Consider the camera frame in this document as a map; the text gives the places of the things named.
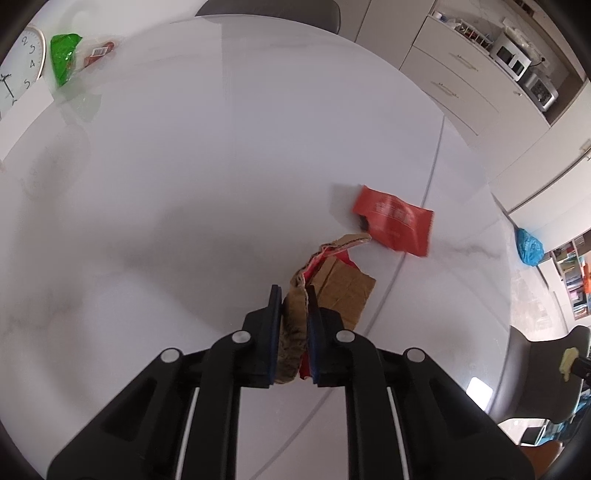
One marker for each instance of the spice jar rack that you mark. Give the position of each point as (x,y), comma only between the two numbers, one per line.
(472,32)

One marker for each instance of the bookshelf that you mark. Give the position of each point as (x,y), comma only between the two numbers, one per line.
(575,281)

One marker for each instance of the brown cardboard piece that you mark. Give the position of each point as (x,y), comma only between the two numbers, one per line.
(341,286)

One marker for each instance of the red flat packet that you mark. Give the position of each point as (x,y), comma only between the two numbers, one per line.
(392,217)

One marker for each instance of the beige drawer cabinet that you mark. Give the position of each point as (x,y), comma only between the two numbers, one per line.
(461,78)

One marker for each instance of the green snack packet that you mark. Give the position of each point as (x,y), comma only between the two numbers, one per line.
(64,55)

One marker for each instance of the small red label packet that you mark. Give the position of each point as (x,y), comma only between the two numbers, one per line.
(99,51)

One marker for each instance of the dark grey chair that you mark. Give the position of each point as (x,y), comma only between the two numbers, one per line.
(535,369)

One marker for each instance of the white round wall clock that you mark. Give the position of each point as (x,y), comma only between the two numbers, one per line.
(21,60)

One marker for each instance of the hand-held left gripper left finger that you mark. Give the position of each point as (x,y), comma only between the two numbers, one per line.
(276,332)

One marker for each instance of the silver toaster oven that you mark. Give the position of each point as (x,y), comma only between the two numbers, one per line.
(541,90)

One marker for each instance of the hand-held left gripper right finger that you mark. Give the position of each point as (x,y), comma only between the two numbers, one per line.
(314,332)

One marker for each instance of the yellow foam piece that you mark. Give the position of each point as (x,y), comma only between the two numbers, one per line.
(569,362)

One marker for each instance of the white microwave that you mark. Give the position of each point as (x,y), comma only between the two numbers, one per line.
(508,55)

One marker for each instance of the blue plastic bag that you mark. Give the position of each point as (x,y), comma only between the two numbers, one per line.
(530,247)

